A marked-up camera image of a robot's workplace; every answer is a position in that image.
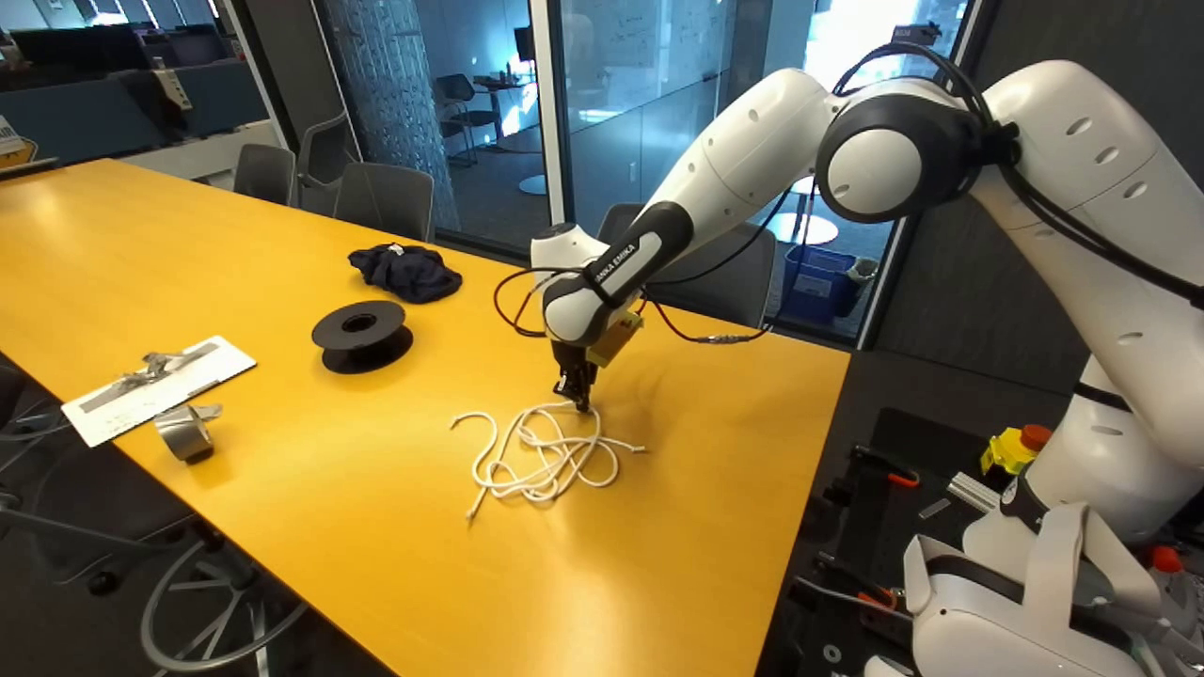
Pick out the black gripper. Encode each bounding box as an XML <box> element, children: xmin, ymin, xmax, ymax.
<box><xmin>555</xmin><ymin>343</ymin><xmax>599</xmax><ymax>412</ymax></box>

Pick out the short white rope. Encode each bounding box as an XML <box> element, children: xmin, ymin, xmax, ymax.
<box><xmin>498</xmin><ymin>398</ymin><xmax>650</xmax><ymax>514</ymax></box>

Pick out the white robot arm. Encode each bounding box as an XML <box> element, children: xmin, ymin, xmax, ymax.
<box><xmin>541</xmin><ymin>59</ymin><xmax>1204</xmax><ymax>541</ymax></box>

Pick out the grey chair near robot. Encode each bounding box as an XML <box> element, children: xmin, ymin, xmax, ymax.
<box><xmin>604</xmin><ymin>203</ymin><xmax>774</xmax><ymax>326</ymax></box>

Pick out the black spool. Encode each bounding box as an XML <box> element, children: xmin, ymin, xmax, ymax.
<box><xmin>313</xmin><ymin>301</ymin><xmax>414</xmax><ymax>373</ymax></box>

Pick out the grey chair middle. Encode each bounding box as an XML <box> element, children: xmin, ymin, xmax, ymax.
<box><xmin>335</xmin><ymin>162</ymin><xmax>438</xmax><ymax>240</ymax></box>

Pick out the blue box outside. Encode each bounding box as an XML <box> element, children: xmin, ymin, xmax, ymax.
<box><xmin>781</xmin><ymin>248</ymin><xmax>876</xmax><ymax>331</ymax></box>

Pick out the grey chair far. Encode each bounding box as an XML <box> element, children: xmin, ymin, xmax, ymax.
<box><xmin>233</xmin><ymin>144</ymin><xmax>297</xmax><ymax>203</ymax></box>

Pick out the metal table clamp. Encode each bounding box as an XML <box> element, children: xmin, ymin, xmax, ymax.
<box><xmin>154</xmin><ymin>405</ymin><xmax>218</xmax><ymax>465</ymax></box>

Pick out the yellow red emergency button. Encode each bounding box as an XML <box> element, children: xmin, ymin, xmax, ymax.
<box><xmin>979</xmin><ymin>424</ymin><xmax>1052</xmax><ymax>474</ymax></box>

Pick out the white flat board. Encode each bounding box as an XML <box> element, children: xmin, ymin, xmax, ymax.
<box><xmin>62</xmin><ymin>335</ymin><xmax>258</xmax><ymax>447</ymax></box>

